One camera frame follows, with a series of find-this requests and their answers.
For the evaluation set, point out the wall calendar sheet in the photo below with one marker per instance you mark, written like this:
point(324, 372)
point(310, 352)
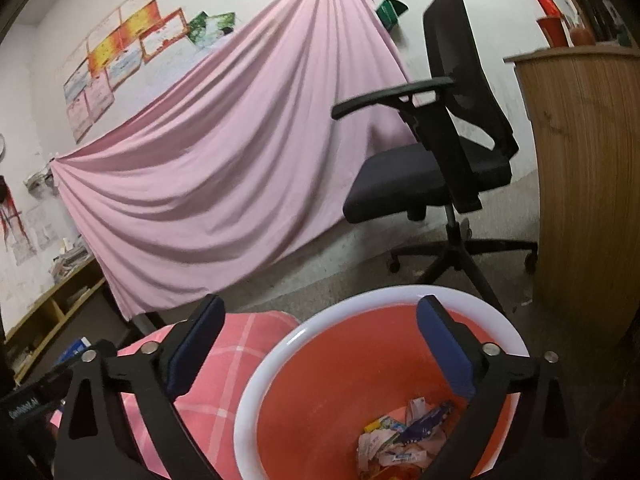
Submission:
point(22, 245)
point(45, 225)

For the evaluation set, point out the red bucket with white rim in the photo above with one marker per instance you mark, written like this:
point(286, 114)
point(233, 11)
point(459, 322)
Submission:
point(325, 385)

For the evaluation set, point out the red round object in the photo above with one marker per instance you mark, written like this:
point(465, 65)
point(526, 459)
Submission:
point(583, 36)

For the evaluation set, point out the hanging pink sheet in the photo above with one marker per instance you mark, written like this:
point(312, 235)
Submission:
point(225, 160)

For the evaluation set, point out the red cup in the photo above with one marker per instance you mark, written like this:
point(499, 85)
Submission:
point(551, 32)

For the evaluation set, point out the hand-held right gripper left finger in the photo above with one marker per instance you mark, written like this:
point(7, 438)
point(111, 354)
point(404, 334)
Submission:
point(197, 350)

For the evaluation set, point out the wall clock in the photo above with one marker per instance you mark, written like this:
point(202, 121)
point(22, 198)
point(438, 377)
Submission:
point(2, 147)

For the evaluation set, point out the green wall holder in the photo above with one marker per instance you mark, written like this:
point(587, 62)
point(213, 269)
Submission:
point(390, 12)

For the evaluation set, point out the black office chair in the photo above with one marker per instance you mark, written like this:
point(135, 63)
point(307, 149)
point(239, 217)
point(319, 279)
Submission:
point(400, 190)

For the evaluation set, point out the green photo print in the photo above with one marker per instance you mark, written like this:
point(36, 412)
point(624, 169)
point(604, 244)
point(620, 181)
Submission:
point(220, 27)
point(196, 27)

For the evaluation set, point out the pile of wrappers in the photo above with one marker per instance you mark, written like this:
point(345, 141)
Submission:
point(385, 452)

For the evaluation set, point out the stack of papers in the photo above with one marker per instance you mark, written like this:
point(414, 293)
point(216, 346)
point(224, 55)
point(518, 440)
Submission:
point(72, 257)

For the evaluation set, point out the wooden shelf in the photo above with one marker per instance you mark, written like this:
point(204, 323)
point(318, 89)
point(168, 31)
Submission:
point(50, 305)

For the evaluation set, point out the group of wall certificates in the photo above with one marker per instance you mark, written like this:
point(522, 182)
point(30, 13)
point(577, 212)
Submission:
point(125, 45)

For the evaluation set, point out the dark framed picture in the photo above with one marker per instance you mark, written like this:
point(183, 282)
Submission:
point(605, 5)

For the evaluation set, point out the pink plaid tablecloth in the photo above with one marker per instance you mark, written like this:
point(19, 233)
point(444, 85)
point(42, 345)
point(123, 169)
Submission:
point(225, 360)

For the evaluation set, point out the blue wrapper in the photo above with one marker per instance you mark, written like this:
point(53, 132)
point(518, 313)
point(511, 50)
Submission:
point(425, 422)

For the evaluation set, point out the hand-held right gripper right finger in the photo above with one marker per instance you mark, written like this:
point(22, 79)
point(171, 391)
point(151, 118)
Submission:
point(447, 350)

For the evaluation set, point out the wooden cabinet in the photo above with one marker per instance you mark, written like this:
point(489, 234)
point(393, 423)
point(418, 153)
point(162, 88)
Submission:
point(590, 160)

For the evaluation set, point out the red hanging tassel ornament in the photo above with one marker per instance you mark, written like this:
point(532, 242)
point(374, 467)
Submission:
point(9, 210)

